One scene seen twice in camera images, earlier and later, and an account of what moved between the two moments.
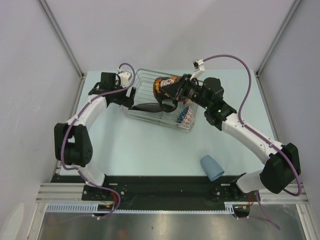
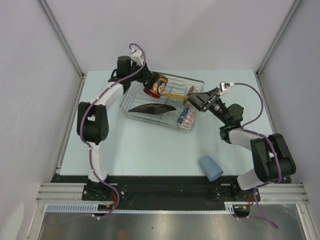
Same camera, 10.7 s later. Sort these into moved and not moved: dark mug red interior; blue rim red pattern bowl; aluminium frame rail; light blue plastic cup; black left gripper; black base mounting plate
Moved: black left gripper; dark mug red interior
Not moved: black base mounting plate; blue rim red pattern bowl; light blue plastic cup; aluminium frame rail
